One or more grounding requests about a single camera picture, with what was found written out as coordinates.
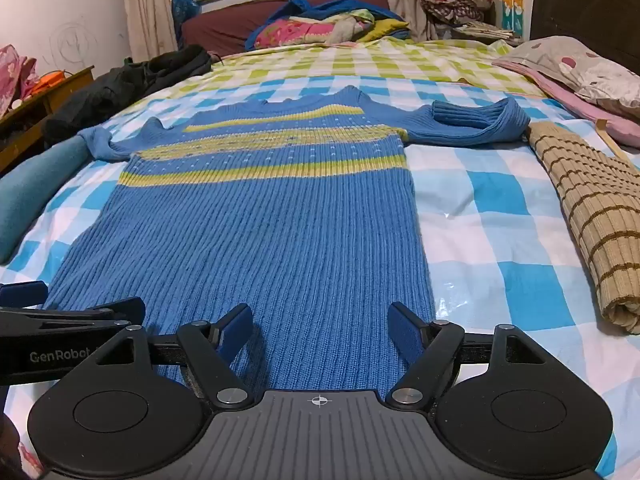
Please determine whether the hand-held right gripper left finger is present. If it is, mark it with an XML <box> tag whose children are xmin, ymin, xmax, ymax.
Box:
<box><xmin>92</xmin><ymin>302</ymin><xmax>254</xmax><ymax>407</ymax></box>

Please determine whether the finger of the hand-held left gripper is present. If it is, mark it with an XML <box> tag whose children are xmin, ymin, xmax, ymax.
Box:
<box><xmin>0</xmin><ymin>297</ymin><xmax>146</xmax><ymax>336</ymax></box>
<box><xmin>0</xmin><ymin>281</ymin><xmax>49</xmax><ymax>307</ymax></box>

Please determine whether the blue patterned cloth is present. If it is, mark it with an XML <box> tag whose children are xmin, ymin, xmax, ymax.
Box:
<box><xmin>171</xmin><ymin>0</ymin><xmax>201</xmax><ymax>33</ymax></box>

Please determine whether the orange item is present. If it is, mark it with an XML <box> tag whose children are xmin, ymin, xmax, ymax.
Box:
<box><xmin>31</xmin><ymin>70</ymin><xmax>68</xmax><ymax>96</ymax></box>

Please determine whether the pink pillow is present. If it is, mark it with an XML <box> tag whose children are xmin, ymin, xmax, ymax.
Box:
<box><xmin>492</xmin><ymin>60</ymin><xmax>640</xmax><ymax>148</ymax></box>

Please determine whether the pink floral bag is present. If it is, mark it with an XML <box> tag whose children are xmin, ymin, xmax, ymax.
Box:
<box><xmin>0</xmin><ymin>44</ymin><xmax>38</xmax><ymax>118</ymax></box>

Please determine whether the dark blue blanket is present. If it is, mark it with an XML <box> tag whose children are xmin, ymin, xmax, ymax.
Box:
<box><xmin>247</xmin><ymin>0</ymin><xmax>403</xmax><ymax>41</ymax></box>

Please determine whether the maroon sofa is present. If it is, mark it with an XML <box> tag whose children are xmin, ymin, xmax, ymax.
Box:
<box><xmin>180</xmin><ymin>0</ymin><xmax>388</xmax><ymax>56</ymax></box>

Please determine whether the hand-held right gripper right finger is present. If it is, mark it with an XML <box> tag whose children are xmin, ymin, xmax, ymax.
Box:
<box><xmin>387</xmin><ymin>302</ymin><xmax>547</xmax><ymax>407</ymax></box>

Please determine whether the yellow green cloth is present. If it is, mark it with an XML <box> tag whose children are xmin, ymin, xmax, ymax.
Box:
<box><xmin>356</xmin><ymin>17</ymin><xmax>412</xmax><ymax>43</ymax></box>

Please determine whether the pink floral quilt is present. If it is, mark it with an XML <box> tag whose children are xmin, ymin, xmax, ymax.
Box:
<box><xmin>251</xmin><ymin>16</ymin><xmax>347</xmax><ymax>50</ymax></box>

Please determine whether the wooden desk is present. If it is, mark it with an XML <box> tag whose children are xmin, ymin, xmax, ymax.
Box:
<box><xmin>0</xmin><ymin>65</ymin><xmax>96</xmax><ymax>173</ymax></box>

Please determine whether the teal folded cloth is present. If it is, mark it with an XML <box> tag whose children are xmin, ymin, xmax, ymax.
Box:
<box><xmin>0</xmin><ymin>137</ymin><xmax>98</xmax><ymax>266</ymax></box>

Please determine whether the blue striped knit sweater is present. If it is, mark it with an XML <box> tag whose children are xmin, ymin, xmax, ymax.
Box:
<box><xmin>79</xmin><ymin>86</ymin><xmax>531</xmax><ymax>396</ymax></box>

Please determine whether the beige knitted garment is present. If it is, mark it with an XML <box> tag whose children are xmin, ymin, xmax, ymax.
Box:
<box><xmin>527</xmin><ymin>122</ymin><xmax>640</xmax><ymax>336</ymax></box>

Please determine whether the pink folded blanket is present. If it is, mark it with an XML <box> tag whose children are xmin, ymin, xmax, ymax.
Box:
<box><xmin>492</xmin><ymin>36</ymin><xmax>640</xmax><ymax>121</ymax></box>

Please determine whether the dark wooden headboard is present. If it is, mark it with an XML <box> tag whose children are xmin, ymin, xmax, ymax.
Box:
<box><xmin>530</xmin><ymin>0</ymin><xmax>640</xmax><ymax>76</ymax></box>

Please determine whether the black jacket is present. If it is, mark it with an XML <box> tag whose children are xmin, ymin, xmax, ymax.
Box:
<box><xmin>42</xmin><ymin>45</ymin><xmax>213</xmax><ymax>143</ymax></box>

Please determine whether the blue green checkered bed sheet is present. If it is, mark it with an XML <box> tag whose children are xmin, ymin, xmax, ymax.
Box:
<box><xmin>0</xmin><ymin>37</ymin><xmax>640</xmax><ymax>480</ymax></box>

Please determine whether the stack of papers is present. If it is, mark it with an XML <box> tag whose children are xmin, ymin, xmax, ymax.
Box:
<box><xmin>452</xmin><ymin>21</ymin><xmax>521</xmax><ymax>41</ymax></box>

